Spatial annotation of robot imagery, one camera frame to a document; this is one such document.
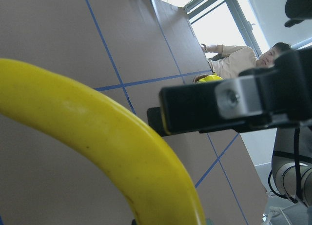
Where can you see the blue tape line lengthwise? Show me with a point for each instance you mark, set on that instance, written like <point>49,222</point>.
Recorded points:
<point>121,83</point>

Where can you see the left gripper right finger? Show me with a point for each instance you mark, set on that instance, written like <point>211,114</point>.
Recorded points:
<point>240,105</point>

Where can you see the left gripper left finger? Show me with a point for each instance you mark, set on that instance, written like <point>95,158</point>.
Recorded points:
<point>155,120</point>

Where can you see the wicker fruit basket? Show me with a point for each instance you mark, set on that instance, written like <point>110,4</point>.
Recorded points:
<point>200,78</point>

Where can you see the yellow banana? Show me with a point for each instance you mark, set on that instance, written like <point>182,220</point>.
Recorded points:
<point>148,173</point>
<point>209,78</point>

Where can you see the seated person beige shirt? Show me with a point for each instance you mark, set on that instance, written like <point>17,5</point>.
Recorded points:
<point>236,59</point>

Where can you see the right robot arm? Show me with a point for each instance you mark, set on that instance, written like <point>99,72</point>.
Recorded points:
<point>292,165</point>

